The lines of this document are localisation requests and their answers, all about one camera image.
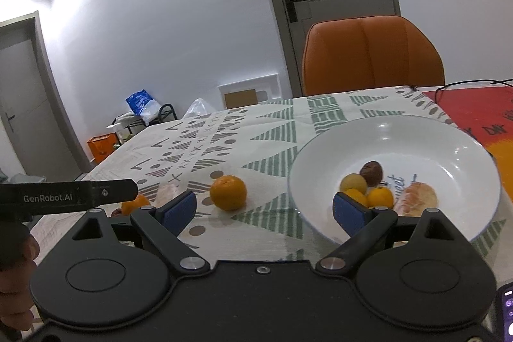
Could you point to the small yellow-green fruit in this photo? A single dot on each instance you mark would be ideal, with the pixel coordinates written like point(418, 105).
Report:
point(353, 183)

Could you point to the red and orange mat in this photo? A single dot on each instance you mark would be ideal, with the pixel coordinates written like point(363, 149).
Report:
point(477, 113)

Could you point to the white ceramic bowl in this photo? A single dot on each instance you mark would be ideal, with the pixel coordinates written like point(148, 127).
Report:
point(441, 149)

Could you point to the orange paper bag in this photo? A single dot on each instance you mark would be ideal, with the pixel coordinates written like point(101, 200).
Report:
point(102, 149)

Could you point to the white framed panel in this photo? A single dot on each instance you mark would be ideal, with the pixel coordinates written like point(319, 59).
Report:
point(264, 85)

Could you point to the blue plastic bag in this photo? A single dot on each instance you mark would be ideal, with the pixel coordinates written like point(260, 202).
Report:
point(140, 103)

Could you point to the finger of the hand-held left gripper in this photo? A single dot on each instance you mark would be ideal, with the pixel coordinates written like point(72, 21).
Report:
point(116, 191)

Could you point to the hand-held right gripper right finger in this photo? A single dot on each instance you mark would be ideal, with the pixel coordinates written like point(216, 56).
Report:
point(350, 214)

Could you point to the large orange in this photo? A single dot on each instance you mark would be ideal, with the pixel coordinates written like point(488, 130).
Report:
point(136, 205)
point(228, 192)

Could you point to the dark brown fruit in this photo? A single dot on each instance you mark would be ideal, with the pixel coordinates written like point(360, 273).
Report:
point(372, 173)
point(116, 212)

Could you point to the orange leather chair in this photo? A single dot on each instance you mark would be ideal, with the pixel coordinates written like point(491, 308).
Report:
point(372, 53)

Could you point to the black smartphone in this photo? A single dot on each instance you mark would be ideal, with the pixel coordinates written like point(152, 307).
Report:
point(505, 310)

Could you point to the grey sofa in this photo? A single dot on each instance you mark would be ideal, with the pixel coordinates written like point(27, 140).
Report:
point(26, 179)

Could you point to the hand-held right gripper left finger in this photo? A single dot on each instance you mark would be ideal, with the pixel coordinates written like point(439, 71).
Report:
point(178, 211)

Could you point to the black metal rack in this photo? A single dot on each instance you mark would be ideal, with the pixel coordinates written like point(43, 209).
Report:
point(164, 113)

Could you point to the small orange kumquat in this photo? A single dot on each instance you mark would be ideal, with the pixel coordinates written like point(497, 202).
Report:
point(356, 197)
point(380, 197)

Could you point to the person's left hand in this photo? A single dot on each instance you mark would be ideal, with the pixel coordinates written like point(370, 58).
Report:
point(16, 286)

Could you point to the white plastic bag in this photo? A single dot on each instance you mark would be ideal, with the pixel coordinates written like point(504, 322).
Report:
point(198, 109)

